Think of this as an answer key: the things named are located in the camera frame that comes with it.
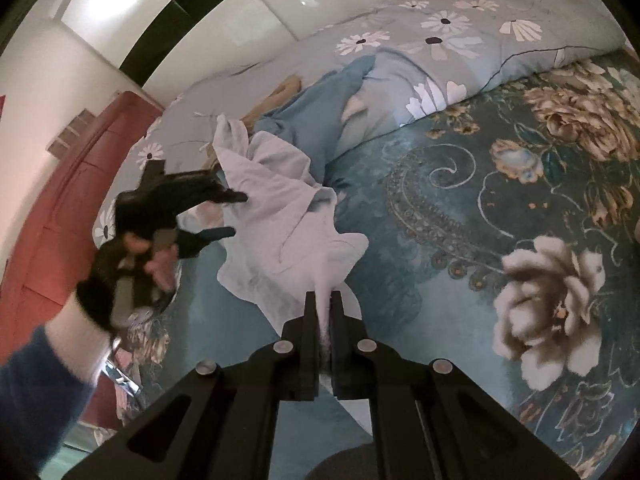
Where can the teal floral bedspread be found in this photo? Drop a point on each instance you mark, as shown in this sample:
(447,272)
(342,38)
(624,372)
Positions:
(441,202)

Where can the left forearm blue sleeve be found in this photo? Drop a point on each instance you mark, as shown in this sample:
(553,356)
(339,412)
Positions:
(47,384)

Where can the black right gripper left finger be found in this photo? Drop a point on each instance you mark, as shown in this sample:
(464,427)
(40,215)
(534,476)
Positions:
(301,364)

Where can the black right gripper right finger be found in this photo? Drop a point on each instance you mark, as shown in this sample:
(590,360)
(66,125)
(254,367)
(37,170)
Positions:
(348,368)

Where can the blue cloth garment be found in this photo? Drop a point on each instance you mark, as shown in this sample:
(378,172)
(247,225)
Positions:
(312,120)

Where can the white cotton garment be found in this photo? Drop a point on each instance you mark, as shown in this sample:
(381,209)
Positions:
(285,243)

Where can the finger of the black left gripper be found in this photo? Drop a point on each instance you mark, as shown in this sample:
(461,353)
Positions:
(228,196)
(189,245)

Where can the left hand in black glove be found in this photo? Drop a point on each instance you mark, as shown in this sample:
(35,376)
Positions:
(129,282)

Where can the red leather headboard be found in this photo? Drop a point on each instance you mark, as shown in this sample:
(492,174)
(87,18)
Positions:
(55,247)

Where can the beige cloth garment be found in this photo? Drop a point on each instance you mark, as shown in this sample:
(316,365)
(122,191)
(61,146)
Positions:
(285,91)

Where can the glossy white wardrobe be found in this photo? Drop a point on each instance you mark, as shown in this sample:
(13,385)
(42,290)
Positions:
(164,46)

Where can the grey daisy print duvet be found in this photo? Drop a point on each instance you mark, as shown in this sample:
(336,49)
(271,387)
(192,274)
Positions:
(429,54)

